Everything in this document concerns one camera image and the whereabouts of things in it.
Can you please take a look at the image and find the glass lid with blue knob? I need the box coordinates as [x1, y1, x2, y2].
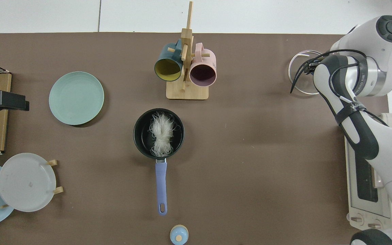
[288, 50, 323, 95]

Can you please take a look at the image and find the white vermicelli bundle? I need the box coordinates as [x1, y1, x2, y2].
[148, 112, 177, 158]

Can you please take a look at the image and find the green plate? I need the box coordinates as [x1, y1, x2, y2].
[49, 71, 105, 126]

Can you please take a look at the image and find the wooden plate rack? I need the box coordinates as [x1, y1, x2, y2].
[0, 159, 64, 209]

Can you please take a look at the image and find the white plate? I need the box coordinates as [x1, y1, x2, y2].
[0, 153, 57, 213]

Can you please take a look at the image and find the brown table cloth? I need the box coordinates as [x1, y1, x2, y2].
[0, 32, 389, 245]

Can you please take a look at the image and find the pink ribbed cup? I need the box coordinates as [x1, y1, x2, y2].
[189, 43, 217, 87]

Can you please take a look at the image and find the wooden cup stand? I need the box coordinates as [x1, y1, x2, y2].
[166, 1, 211, 100]

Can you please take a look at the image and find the pale toaster oven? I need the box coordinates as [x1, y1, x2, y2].
[344, 113, 392, 235]

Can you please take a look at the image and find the dark teal cup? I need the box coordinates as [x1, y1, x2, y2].
[154, 38, 184, 82]

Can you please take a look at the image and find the small blue round thing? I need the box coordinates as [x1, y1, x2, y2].
[169, 225, 189, 245]

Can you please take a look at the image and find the black pot with blue handle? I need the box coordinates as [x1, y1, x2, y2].
[133, 108, 185, 216]

